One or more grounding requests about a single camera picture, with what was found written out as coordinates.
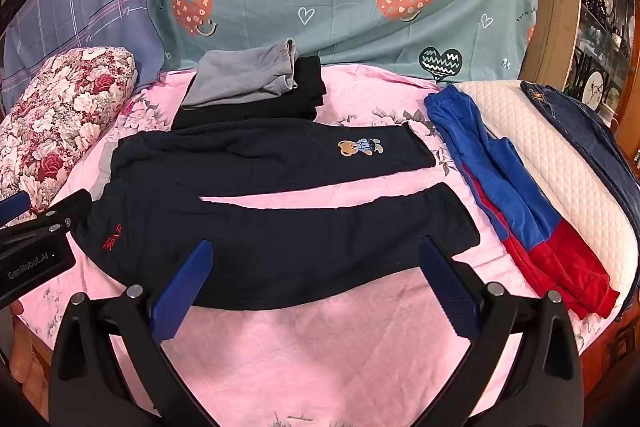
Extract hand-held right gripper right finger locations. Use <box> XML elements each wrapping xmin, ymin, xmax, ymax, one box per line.
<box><xmin>417</xmin><ymin>237</ymin><xmax>586</xmax><ymax>427</ymax></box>

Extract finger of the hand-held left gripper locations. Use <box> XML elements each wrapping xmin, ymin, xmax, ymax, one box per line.
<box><xmin>0</xmin><ymin>189</ymin><xmax>94</xmax><ymax>249</ymax></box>
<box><xmin>0</xmin><ymin>193</ymin><xmax>32</xmax><ymax>228</ymax></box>

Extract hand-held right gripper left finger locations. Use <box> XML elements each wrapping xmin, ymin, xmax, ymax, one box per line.
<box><xmin>47</xmin><ymin>239</ymin><xmax>216</xmax><ymax>427</ymax></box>

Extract navy pants with bear patch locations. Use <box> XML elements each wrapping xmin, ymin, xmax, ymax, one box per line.
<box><xmin>70</xmin><ymin>117</ymin><xmax>482</xmax><ymax>309</ymax></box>

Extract blue and red pants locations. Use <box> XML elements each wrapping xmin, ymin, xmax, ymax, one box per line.
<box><xmin>424</xmin><ymin>85</ymin><xmax>620</xmax><ymax>320</ymax></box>

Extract folded grey pants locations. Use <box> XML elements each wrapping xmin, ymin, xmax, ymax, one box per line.
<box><xmin>181</xmin><ymin>38</ymin><xmax>299</xmax><ymax>109</ymax></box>

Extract folded black pants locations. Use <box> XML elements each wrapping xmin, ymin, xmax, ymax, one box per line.
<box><xmin>171</xmin><ymin>55</ymin><xmax>327</xmax><ymax>131</ymax></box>

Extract person's left hand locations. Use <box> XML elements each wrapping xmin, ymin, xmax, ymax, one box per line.
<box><xmin>0</xmin><ymin>300</ymin><xmax>51</xmax><ymax>383</ymax></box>

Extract red floral pillow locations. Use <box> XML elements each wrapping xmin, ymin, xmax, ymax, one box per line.
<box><xmin>0</xmin><ymin>47</ymin><xmax>138</xmax><ymax>214</ymax></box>

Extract pink floral bed sheet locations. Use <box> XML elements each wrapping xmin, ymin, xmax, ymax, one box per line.
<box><xmin>17</xmin><ymin>66</ymin><xmax>626</xmax><ymax>427</ymax></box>

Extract purple plaid pillow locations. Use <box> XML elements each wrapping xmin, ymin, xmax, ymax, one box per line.
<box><xmin>2</xmin><ymin>0</ymin><xmax>168</xmax><ymax>88</ymax></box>

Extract dark denim jeans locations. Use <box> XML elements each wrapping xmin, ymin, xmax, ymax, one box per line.
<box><xmin>520</xmin><ymin>80</ymin><xmax>640</xmax><ymax>218</ymax></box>

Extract wooden display cabinet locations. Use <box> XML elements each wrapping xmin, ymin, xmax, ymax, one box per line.
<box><xmin>517</xmin><ymin>0</ymin><xmax>640</xmax><ymax>142</ymax></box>

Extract wooden bed frame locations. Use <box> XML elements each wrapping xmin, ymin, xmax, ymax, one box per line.
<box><xmin>575</xmin><ymin>287</ymin><xmax>640</xmax><ymax>427</ymax></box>

